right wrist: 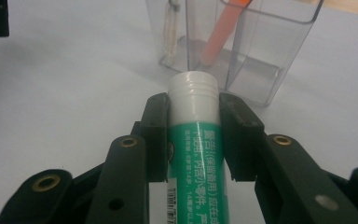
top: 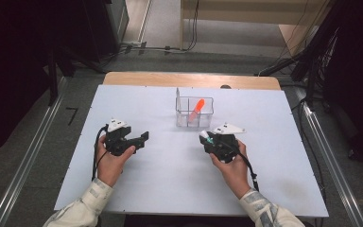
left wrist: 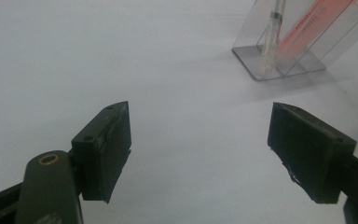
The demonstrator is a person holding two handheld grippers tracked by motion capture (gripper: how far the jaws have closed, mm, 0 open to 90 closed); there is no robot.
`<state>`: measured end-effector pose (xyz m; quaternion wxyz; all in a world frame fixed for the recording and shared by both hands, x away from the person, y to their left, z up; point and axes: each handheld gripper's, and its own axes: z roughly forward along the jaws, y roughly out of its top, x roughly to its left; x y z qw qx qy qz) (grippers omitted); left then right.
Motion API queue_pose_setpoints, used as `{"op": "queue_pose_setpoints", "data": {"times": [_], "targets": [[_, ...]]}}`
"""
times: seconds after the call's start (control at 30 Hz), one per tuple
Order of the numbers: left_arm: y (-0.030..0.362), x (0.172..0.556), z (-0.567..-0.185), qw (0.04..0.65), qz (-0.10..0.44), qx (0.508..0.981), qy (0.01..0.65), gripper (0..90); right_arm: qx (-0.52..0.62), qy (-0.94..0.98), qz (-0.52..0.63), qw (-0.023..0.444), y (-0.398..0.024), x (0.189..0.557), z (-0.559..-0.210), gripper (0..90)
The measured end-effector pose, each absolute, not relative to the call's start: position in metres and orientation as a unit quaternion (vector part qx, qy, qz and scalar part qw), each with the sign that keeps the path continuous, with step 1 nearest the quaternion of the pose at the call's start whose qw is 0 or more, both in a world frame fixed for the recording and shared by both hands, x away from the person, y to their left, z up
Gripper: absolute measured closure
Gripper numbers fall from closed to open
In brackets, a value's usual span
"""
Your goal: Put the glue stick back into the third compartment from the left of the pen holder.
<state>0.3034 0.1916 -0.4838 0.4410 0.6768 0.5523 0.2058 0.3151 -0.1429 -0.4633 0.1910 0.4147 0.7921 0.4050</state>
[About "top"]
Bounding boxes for black metal stand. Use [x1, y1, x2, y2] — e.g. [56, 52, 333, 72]
[44, 45, 78, 107]

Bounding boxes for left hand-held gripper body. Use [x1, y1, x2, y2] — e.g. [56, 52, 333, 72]
[103, 118, 139, 157]

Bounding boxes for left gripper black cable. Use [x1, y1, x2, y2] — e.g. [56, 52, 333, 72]
[91, 124, 110, 182]

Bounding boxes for black tripod stand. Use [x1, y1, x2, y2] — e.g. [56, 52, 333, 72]
[254, 26, 341, 110]

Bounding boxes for black hanging cables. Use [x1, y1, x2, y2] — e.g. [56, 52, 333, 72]
[182, 0, 201, 52]

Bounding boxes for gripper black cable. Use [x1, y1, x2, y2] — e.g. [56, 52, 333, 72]
[223, 141, 261, 193]
[91, 124, 110, 182]

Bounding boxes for person's left hand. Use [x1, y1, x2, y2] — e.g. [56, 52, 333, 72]
[96, 134, 137, 188]

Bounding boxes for person's right hand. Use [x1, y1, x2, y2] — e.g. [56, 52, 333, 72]
[209, 139, 253, 201]

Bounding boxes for floor cable with plugs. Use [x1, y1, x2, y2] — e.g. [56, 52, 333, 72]
[118, 41, 184, 56]

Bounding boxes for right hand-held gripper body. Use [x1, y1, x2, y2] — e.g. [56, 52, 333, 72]
[202, 122, 247, 165]

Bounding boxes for orange highlighter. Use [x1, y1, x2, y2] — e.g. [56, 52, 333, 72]
[187, 97, 206, 124]

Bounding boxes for dark cabinet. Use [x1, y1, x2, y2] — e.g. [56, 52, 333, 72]
[83, 0, 130, 64]

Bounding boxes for metal floor rail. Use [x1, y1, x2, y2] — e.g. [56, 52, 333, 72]
[0, 77, 68, 227]
[294, 86, 363, 227]

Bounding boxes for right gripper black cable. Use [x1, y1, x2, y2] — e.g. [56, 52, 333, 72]
[223, 141, 261, 193]

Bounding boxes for clear acrylic organizer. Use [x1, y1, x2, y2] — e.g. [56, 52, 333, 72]
[175, 87, 215, 129]

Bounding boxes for light wooden furniture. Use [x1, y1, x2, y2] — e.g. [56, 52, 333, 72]
[179, 0, 330, 59]

